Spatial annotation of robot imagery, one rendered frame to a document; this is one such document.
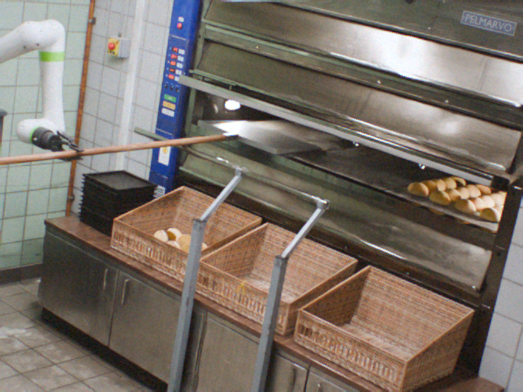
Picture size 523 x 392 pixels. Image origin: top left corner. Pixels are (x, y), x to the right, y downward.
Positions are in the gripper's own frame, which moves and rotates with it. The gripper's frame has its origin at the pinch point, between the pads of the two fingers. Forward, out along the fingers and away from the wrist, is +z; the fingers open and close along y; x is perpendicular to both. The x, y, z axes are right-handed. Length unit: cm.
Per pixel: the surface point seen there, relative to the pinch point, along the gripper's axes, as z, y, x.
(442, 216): 122, -1, -100
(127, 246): -15, 55, -50
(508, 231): 153, -5, -101
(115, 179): -56, 35, -73
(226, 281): 52, 48, -50
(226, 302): 54, 57, -50
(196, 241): 40, 31, -40
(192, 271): 40, 45, -40
